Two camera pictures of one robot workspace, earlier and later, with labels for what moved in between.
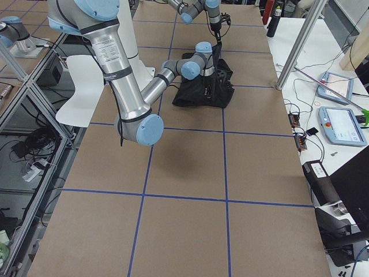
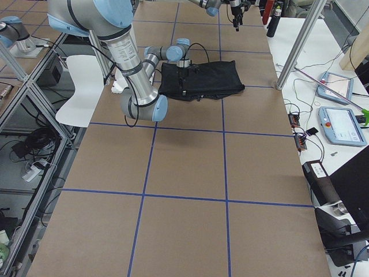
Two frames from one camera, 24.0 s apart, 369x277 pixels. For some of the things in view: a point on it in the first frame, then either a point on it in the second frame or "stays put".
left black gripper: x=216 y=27 to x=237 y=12
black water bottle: x=273 y=26 stays put
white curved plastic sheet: x=89 y=81 stays put
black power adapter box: x=320 y=183 stays put
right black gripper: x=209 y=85 to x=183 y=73
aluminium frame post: x=300 y=42 stays put
